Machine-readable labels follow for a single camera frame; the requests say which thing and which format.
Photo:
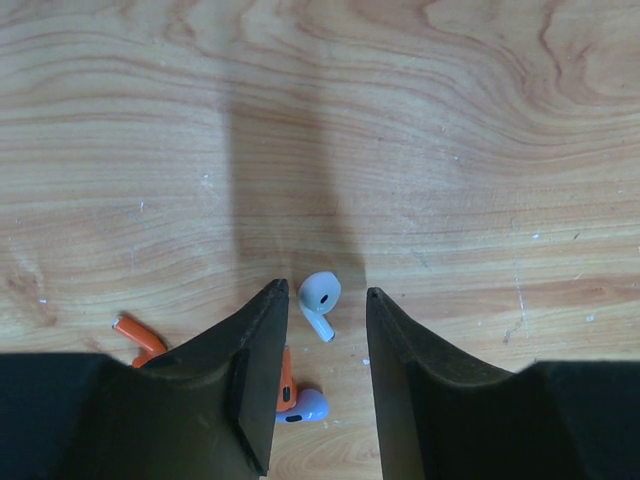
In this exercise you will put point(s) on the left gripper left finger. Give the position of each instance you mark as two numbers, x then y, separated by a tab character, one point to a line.
204	410

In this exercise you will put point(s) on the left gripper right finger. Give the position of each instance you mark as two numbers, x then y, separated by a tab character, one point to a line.
442	413

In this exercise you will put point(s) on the white earbud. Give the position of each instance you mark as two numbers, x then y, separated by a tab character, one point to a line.
317	296

